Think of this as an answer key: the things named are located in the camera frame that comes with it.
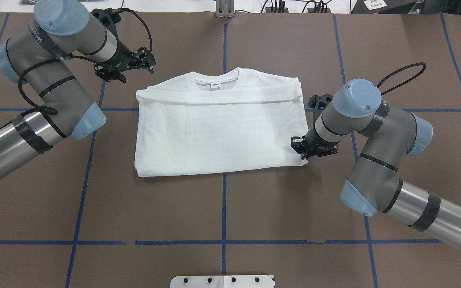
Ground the white pedestal column base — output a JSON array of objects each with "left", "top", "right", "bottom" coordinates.
[{"left": 170, "top": 275, "right": 276, "bottom": 288}]

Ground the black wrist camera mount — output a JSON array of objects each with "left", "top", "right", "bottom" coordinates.
[
  {"left": 307, "top": 94, "right": 333, "bottom": 122},
  {"left": 91, "top": 8, "right": 123, "bottom": 38}
]

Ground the aluminium frame post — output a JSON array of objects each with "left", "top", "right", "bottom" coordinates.
[{"left": 215, "top": 0, "right": 235, "bottom": 19}]

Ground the black braided cable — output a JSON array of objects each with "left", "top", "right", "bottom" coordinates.
[
  {"left": 376, "top": 62, "right": 427, "bottom": 96},
  {"left": 0, "top": 8, "right": 153, "bottom": 130}
]

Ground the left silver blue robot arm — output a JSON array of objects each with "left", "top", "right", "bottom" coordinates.
[{"left": 0, "top": 0, "right": 156, "bottom": 180}]

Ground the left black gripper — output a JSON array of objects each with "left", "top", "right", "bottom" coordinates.
[{"left": 94, "top": 42, "right": 156, "bottom": 84}]

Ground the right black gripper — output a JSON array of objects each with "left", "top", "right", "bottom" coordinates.
[{"left": 291, "top": 136, "right": 338, "bottom": 159}]

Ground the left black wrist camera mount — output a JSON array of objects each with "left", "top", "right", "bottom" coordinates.
[{"left": 91, "top": 8, "right": 123, "bottom": 38}]

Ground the left black braided cable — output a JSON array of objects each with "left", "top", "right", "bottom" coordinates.
[{"left": 0, "top": 8, "right": 153, "bottom": 130}]

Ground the white long-sleeve printed shirt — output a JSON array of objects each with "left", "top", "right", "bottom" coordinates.
[{"left": 134, "top": 68, "right": 308, "bottom": 177}]

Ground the silver foil tray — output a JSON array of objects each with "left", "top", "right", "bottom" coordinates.
[{"left": 19, "top": 0, "right": 39, "bottom": 5}]

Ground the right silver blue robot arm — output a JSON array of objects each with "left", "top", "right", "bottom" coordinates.
[{"left": 291, "top": 79, "right": 461, "bottom": 249}]

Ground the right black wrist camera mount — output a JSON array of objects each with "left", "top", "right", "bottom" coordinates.
[{"left": 307, "top": 94, "right": 333, "bottom": 122}]

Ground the right black braided cable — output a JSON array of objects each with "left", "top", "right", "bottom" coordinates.
[{"left": 376, "top": 62, "right": 427, "bottom": 96}]

